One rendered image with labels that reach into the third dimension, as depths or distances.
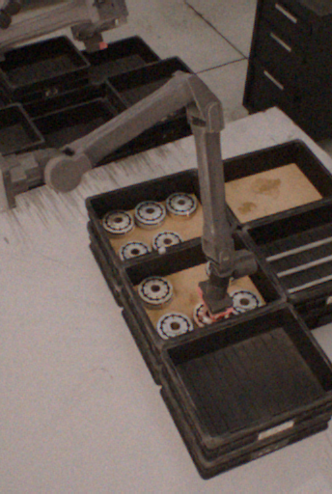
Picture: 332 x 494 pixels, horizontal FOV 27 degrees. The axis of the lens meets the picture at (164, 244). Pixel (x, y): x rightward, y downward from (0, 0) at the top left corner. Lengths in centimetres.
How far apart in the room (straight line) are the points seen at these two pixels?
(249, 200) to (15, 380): 96
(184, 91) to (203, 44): 303
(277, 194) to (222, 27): 256
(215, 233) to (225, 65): 279
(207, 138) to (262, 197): 75
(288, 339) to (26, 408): 76
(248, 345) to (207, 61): 277
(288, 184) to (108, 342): 84
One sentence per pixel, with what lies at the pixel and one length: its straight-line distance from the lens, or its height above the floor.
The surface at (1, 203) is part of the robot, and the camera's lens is 151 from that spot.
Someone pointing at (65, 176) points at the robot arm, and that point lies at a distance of 151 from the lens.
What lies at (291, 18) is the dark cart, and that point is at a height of 80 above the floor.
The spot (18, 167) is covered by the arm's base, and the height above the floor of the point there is 148.
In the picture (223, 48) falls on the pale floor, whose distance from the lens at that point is 461.
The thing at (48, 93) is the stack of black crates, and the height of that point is 51.
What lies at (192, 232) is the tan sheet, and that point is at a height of 83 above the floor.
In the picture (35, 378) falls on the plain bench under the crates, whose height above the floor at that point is 70.
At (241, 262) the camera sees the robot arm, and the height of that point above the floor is 107.
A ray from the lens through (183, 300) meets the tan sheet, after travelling 206.
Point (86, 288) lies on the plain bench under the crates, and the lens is 225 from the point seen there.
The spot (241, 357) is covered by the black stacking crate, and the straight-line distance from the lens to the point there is 197.
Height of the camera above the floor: 247
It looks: 49 degrees down
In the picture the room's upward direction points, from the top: 3 degrees clockwise
